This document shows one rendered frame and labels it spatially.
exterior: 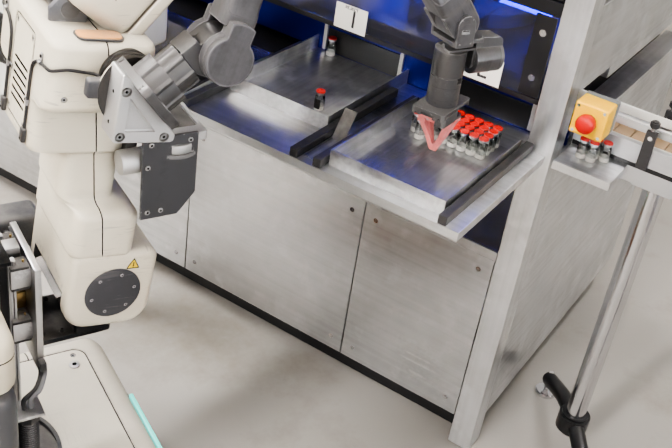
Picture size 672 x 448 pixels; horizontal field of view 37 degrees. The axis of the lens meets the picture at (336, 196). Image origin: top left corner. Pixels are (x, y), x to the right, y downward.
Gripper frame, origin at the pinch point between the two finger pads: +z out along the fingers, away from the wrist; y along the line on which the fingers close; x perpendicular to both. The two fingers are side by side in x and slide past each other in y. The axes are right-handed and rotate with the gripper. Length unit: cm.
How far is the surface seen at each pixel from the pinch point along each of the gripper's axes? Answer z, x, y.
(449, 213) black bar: 11.4, -6.2, -1.4
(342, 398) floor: 101, 26, 30
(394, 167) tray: 13.1, 11.2, 8.4
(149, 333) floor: 100, 82, 15
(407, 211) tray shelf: 13.6, 1.4, -3.1
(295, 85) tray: 13, 46, 23
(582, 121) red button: 1.7, -16.4, 33.6
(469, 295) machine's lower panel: 56, 0, 36
